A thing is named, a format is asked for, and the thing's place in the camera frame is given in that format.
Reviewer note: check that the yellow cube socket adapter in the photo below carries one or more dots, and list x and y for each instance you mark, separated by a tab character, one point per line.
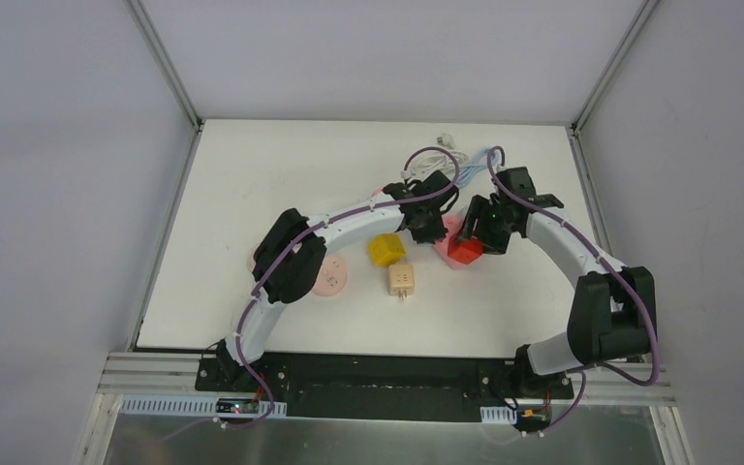
386	249

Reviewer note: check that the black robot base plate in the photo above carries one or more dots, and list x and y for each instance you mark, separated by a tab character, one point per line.
416	388

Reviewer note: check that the round pink socket base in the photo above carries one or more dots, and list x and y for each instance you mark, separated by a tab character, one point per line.
332	277

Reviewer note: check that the red cube socket adapter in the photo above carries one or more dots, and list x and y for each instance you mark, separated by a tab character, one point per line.
464	252

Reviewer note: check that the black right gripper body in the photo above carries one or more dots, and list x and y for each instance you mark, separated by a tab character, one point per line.
475	232

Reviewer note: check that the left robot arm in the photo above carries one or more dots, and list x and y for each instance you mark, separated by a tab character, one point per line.
288	260

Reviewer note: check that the pink triangular power socket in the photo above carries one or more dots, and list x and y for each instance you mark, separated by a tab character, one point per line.
452	224

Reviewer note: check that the beige cube socket adapter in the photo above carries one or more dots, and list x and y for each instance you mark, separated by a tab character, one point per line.
401	280

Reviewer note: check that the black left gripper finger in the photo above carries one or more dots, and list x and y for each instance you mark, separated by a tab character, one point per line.
417	231
432	229

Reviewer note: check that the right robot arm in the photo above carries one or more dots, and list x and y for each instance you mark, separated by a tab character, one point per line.
613	311

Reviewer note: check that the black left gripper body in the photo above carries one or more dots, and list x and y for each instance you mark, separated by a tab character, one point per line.
428	228

